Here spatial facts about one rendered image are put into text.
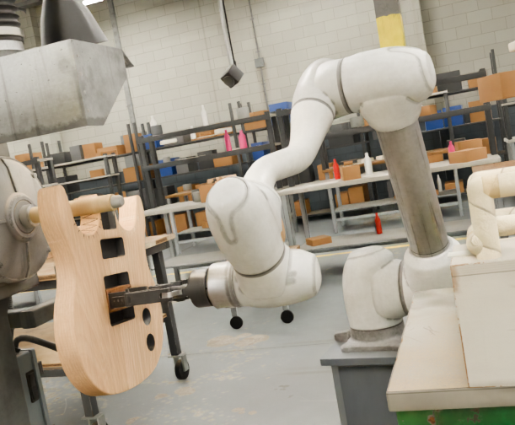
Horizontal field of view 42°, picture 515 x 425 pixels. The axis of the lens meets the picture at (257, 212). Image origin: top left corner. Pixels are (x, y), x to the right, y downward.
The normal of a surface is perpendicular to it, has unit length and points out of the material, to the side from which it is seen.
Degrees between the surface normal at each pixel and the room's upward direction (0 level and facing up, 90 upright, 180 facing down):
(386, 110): 121
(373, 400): 90
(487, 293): 90
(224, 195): 48
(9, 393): 90
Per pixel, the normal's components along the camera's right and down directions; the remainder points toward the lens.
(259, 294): -0.22, 0.66
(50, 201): -0.32, -0.11
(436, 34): -0.29, 0.14
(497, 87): -0.96, 0.18
